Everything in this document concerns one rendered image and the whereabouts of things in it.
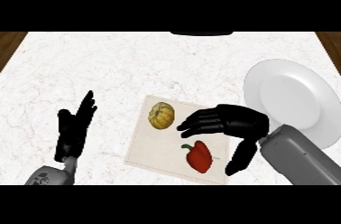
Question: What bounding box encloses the yellow squash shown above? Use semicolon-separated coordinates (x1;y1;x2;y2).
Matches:
147;101;175;131

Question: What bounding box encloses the black rounded object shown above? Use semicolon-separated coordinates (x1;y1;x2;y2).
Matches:
169;31;234;37

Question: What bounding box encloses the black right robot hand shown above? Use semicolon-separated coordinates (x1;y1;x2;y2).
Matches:
175;103;270;177

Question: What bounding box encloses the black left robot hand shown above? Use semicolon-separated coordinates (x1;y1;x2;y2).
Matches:
53;89;98;163

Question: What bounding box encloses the beige placemat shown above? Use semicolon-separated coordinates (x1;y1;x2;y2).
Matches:
122;94;231;185

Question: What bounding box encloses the white plate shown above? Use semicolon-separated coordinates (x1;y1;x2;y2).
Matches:
242;59;341;150

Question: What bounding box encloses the red bell pepper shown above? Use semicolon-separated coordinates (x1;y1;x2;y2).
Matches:
180;140;214;174

